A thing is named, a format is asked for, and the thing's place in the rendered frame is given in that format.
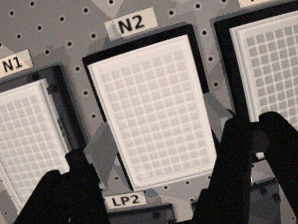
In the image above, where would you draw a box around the grey perforated base plate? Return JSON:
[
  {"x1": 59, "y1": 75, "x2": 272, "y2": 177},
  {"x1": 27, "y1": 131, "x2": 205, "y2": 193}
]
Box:
[{"x1": 0, "y1": 0, "x2": 296, "y2": 223}]

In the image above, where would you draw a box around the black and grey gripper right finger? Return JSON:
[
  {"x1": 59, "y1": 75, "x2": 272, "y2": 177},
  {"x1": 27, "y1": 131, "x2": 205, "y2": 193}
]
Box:
[{"x1": 190, "y1": 92, "x2": 298, "y2": 224}]

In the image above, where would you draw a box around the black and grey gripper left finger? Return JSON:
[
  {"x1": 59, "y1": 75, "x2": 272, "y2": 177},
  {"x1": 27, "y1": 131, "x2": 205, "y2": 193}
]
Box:
[{"x1": 14, "y1": 122, "x2": 118, "y2": 224}]

